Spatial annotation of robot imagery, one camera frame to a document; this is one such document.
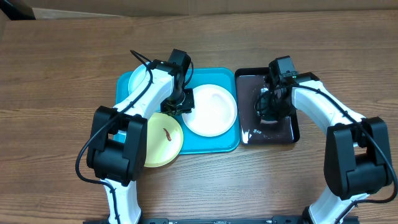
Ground green scrubbing sponge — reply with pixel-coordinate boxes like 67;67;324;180
258;93;280;121

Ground white plate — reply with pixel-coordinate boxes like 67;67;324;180
182;84;238;138

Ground light blue plate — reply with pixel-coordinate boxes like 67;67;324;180
127;64;150;95

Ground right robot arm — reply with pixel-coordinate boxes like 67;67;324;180
254;56;397;223

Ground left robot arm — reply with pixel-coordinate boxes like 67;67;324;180
79;49;194;223

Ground teal plastic tray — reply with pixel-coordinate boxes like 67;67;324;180
115;67;240;155

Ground black water tray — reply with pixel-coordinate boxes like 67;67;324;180
234;67;300;145

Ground yellow plate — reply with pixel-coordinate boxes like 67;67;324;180
144;113;184;168

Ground dark object top-left corner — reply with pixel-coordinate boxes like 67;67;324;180
1;0;36;21

